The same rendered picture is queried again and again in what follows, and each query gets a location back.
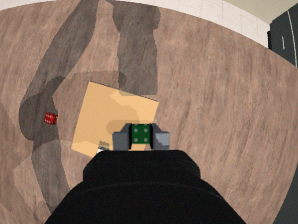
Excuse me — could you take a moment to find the dark red die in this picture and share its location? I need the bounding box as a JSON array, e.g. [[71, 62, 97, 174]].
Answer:
[[44, 113, 58, 125]]

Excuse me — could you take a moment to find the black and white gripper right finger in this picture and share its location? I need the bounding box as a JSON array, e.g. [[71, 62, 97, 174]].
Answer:
[[149, 123, 170, 150]]

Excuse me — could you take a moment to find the green die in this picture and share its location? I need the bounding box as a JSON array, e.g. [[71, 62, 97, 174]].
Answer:
[[132, 124, 150, 144]]

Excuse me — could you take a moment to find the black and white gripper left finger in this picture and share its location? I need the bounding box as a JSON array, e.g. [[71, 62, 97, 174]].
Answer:
[[112, 123, 132, 151]]

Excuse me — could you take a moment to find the tan square mat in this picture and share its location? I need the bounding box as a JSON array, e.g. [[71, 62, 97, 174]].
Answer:
[[71, 81, 159, 157]]

